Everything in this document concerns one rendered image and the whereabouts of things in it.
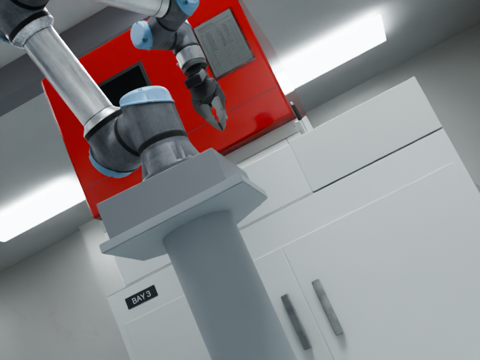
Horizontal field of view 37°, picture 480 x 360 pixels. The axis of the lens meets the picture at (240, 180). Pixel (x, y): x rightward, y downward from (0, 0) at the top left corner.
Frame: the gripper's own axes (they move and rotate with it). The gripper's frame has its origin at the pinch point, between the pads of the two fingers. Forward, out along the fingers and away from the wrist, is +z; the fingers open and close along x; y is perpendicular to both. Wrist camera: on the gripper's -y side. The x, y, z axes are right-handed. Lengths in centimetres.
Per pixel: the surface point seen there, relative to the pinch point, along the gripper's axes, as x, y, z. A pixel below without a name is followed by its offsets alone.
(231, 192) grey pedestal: -4, -45, 31
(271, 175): -7.4, -3.9, 20.1
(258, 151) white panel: 2, 59, -7
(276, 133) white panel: -7, 59, -10
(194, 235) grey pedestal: 7, -41, 34
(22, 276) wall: 427, 638, -188
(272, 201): -4.8, -3.9, 26.1
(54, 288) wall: 391, 638, -154
